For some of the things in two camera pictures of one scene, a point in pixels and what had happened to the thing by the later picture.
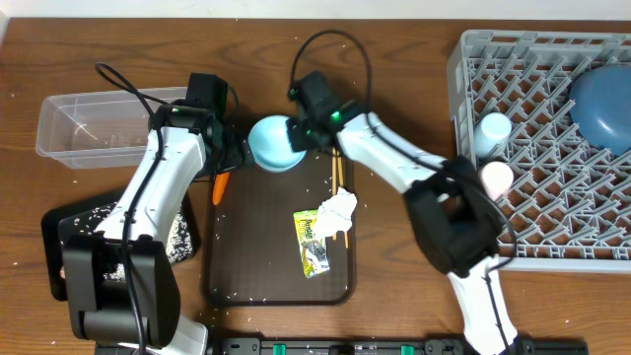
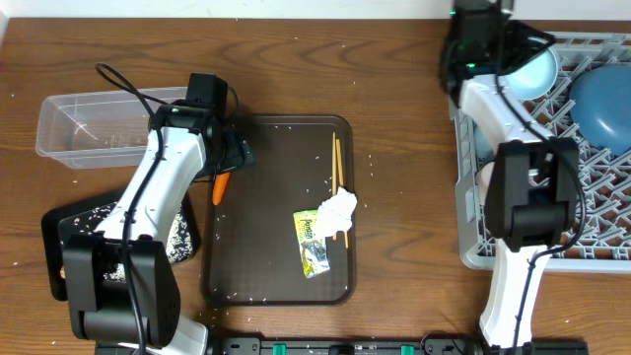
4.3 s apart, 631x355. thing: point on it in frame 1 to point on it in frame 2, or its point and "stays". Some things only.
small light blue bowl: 270,143 to 533,78
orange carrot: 220,185 stays
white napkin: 334,214 stays
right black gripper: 298,141 to 521,42
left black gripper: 241,151 stays
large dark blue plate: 600,107 stays
